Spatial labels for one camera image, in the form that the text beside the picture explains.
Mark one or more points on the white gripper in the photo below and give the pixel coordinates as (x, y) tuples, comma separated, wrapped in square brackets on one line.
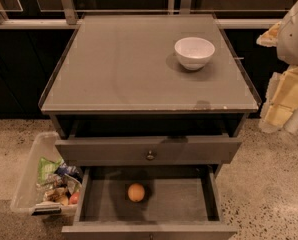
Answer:
[(295, 37)]

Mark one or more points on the orange fruit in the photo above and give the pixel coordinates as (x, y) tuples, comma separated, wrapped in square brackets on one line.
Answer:
[(136, 192)]

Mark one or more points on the grey drawer cabinet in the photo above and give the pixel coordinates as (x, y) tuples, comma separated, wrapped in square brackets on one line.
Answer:
[(121, 78)]

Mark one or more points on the round metal drawer knob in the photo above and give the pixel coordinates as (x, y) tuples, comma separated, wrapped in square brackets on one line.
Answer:
[(150, 155)]

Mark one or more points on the grey top drawer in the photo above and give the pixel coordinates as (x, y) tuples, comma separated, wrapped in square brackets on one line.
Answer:
[(131, 151)]

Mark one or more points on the grey open middle drawer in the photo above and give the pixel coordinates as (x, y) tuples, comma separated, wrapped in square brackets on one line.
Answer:
[(180, 203)]

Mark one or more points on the white ceramic bowl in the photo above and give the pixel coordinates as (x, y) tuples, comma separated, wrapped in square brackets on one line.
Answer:
[(193, 53)]

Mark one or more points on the blue snack packet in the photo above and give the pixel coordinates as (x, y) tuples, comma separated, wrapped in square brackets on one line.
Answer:
[(63, 169)]

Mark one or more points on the red apple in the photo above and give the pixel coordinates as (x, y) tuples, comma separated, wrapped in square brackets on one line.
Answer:
[(74, 198)]

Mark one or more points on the green snack bag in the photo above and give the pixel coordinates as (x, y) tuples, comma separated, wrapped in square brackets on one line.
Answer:
[(45, 168)]

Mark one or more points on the brown snack packet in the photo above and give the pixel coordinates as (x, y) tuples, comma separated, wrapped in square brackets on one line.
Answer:
[(57, 195)]

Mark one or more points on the clear plastic bin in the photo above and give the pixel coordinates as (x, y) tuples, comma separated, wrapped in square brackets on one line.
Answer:
[(28, 199)]

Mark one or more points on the white cylindrical post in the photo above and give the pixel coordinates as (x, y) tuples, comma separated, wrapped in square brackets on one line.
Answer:
[(297, 117)]

